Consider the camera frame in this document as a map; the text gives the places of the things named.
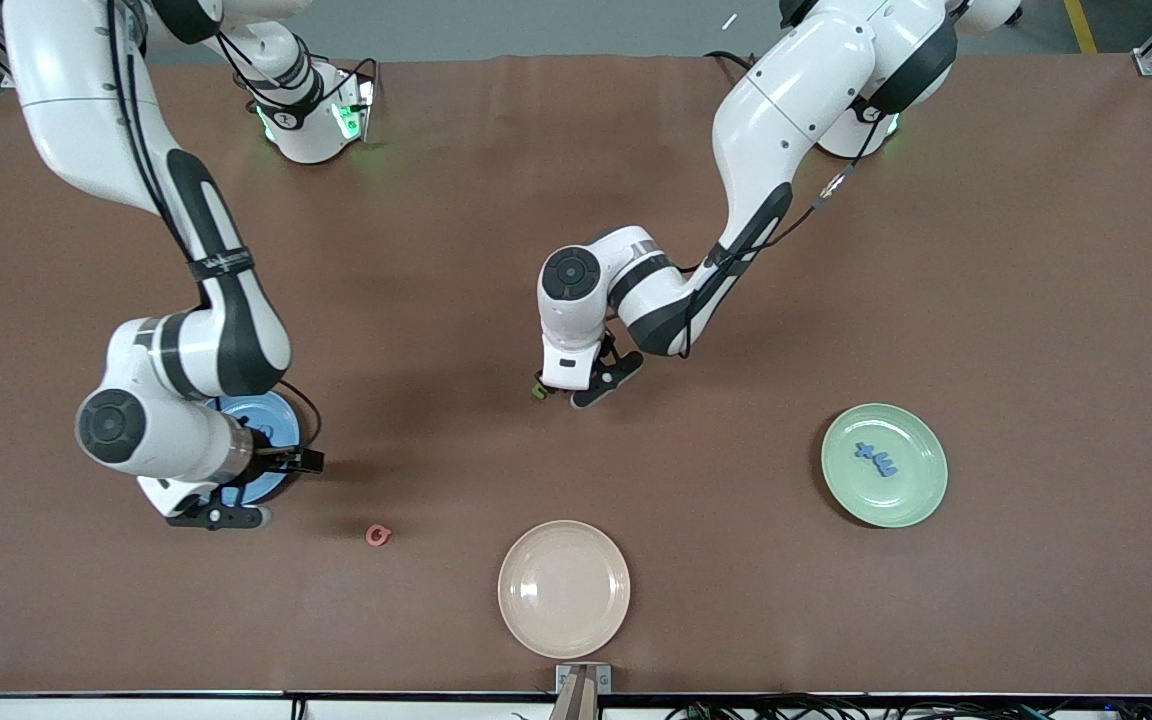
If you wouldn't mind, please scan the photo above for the blue plate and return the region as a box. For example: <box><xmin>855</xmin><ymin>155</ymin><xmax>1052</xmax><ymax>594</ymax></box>
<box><xmin>204</xmin><ymin>388</ymin><xmax>303</xmax><ymax>507</ymax></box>

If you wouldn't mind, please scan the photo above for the beige plate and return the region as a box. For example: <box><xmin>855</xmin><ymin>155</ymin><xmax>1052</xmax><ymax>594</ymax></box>
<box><xmin>497</xmin><ymin>519</ymin><xmax>632</xmax><ymax>660</ymax></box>

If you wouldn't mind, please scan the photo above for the green plate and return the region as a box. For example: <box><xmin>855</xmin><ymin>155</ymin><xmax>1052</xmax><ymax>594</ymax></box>
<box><xmin>820</xmin><ymin>402</ymin><xmax>949</xmax><ymax>529</ymax></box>

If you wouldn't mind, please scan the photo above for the brown table mat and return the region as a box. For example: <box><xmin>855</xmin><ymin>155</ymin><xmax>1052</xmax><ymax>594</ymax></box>
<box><xmin>0</xmin><ymin>52</ymin><xmax>1152</xmax><ymax>696</ymax></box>

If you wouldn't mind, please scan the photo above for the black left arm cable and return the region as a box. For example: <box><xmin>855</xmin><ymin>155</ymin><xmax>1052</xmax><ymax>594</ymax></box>
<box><xmin>678</xmin><ymin>88</ymin><xmax>887</xmax><ymax>359</ymax></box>

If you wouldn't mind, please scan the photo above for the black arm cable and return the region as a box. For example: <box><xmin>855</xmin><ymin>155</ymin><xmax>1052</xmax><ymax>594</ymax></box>
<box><xmin>106</xmin><ymin>0</ymin><xmax>324</xmax><ymax>456</ymax></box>
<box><xmin>678</xmin><ymin>88</ymin><xmax>887</xmax><ymax>359</ymax></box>

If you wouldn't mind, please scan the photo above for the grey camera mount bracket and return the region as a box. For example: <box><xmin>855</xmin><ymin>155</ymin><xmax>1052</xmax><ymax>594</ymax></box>
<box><xmin>555</xmin><ymin>663</ymin><xmax>613</xmax><ymax>695</ymax></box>

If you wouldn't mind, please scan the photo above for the beige mount post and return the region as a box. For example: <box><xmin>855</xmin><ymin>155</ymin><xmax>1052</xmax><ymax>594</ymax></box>
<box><xmin>547</xmin><ymin>670</ymin><xmax>601</xmax><ymax>720</ymax></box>

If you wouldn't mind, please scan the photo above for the black right base cable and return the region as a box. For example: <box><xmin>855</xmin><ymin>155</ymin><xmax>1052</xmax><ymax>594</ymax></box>
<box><xmin>211</xmin><ymin>30</ymin><xmax>379</xmax><ymax>111</ymax></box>

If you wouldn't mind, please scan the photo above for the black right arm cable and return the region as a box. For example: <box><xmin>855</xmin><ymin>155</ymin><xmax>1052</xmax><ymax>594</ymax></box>
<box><xmin>106</xmin><ymin>0</ymin><xmax>324</xmax><ymax>456</ymax></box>

